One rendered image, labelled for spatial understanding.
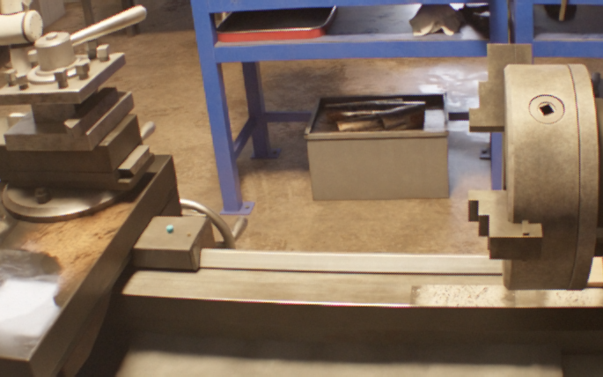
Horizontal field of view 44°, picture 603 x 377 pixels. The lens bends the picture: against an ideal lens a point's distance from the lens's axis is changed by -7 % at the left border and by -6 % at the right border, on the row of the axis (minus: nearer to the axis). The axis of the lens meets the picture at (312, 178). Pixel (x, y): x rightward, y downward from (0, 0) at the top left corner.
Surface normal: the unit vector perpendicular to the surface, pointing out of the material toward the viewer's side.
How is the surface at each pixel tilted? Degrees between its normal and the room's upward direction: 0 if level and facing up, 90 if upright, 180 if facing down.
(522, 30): 90
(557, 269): 109
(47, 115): 90
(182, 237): 0
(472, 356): 16
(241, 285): 0
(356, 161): 90
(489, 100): 59
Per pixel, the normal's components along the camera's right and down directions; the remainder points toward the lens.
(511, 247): -0.18, 0.45
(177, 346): 0.04, -0.79
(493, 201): -0.09, -0.89
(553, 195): -0.21, 0.14
